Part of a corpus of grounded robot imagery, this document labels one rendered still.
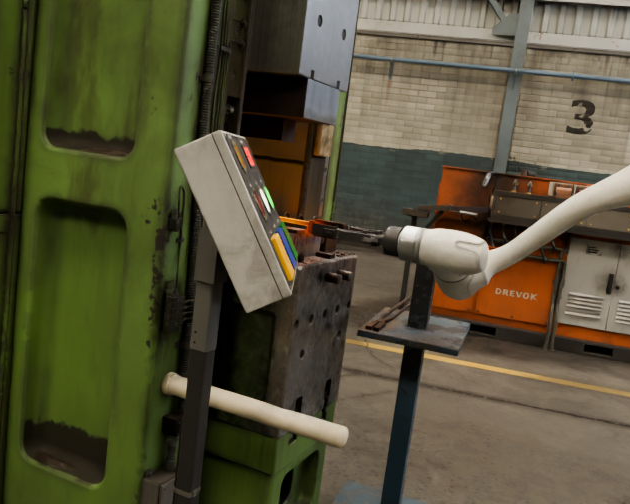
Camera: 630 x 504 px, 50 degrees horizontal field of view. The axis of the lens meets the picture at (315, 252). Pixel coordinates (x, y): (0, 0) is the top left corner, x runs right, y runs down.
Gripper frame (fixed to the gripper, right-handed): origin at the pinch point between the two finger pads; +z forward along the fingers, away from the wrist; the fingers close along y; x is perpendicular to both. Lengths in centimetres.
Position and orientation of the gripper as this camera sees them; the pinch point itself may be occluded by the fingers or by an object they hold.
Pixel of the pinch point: (328, 229)
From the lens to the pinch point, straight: 175.8
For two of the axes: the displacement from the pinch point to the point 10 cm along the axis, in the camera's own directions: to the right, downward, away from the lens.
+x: 1.3, -9.8, -1.4
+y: 4.3, -0.7, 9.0
